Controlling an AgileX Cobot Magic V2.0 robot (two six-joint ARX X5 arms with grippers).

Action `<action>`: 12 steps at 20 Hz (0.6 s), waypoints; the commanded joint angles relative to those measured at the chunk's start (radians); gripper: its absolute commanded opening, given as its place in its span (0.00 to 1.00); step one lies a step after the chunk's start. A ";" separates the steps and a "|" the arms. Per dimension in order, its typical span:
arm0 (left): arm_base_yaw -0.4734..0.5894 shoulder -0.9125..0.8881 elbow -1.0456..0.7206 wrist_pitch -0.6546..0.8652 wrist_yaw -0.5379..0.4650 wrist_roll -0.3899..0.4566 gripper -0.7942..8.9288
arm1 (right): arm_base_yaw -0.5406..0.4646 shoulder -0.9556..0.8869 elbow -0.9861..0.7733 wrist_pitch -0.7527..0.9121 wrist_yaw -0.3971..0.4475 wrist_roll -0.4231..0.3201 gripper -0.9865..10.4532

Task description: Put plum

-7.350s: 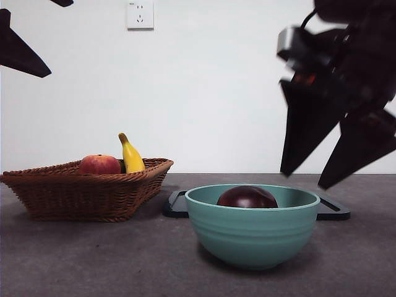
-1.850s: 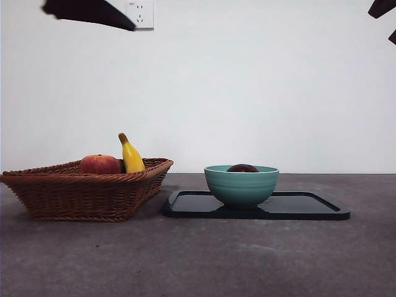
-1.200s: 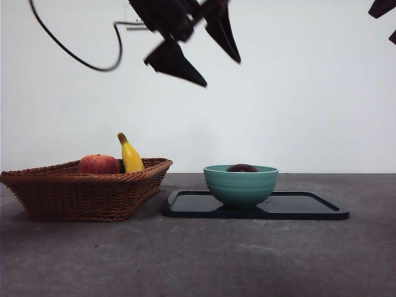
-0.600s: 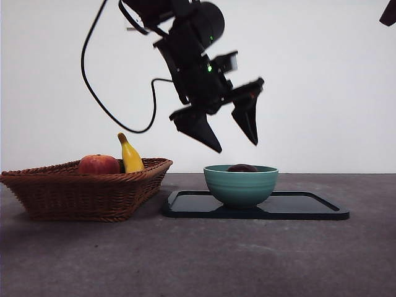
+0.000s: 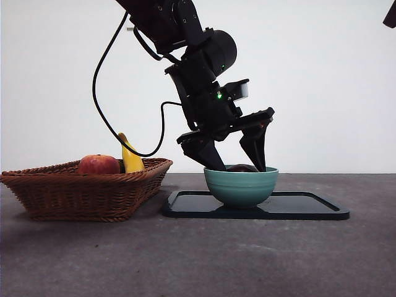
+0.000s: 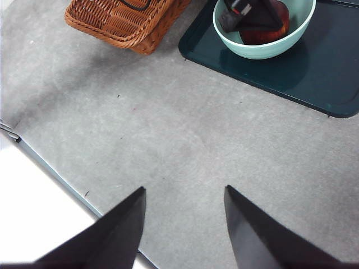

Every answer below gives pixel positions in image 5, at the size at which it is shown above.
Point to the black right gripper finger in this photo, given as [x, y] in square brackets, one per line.
[390, 14]

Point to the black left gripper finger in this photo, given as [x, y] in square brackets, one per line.
[256, 145]
[207, 154]

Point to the dark red plum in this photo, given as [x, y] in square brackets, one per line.
[241, 168]

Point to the teal green bowl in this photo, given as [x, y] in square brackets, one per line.
[241, 188]

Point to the black tray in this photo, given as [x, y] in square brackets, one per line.
[297, 207]

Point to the yellow banana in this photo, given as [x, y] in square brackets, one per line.
[131, 162]

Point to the green avocado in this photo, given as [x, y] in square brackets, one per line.
[122, 167]

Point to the red yellow apple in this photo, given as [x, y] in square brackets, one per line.
[99, 165]

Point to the brown wicker basket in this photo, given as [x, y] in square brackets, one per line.
[83, 198]

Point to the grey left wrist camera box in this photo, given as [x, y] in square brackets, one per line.
[242, 89]

